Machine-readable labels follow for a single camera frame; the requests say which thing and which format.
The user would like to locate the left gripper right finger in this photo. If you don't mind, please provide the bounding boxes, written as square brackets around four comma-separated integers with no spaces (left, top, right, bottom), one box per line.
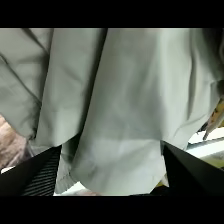
[161,140,224,197]

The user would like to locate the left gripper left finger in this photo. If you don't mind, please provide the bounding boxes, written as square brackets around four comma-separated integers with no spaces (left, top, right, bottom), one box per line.
[0,144,63,197]

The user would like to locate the grey-green garment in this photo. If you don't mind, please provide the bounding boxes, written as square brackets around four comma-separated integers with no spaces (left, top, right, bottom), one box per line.
[0,27,224,197]

